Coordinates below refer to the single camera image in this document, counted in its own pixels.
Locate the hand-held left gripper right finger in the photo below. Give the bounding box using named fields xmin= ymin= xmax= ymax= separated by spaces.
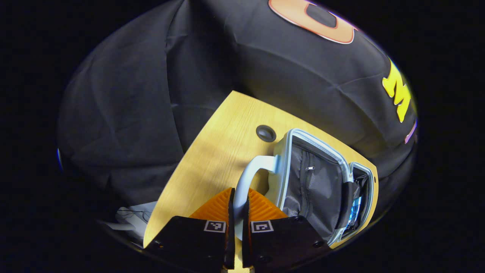
xmin=242 ymin=188 xmax=334 ymax=270

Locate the dark round table grommet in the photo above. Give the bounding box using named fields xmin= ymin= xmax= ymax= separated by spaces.
xmin=256 ymin=125 xmax=277 ymax=143

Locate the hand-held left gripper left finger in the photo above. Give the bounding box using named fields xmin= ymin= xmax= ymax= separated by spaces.
xmin=146 ymin=187 xmax=236 ymax=270

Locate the blue and white skincare tube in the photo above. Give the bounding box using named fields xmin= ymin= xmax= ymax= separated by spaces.
xmin=348 ymin=195 xmax=363 ymax=231

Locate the crumpled white cloth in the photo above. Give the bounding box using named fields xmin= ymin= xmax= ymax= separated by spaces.
xmin=106 ymin=201 xmax=158 ymax=243

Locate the light blue suitcase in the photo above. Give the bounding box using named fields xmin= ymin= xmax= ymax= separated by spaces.
xmin=233 ymin=128 xmax=375 ymax=247

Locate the black backdrop cloth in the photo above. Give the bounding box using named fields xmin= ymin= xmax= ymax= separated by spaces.
xmin=56 ymin=0 xmax=419 ymax=213

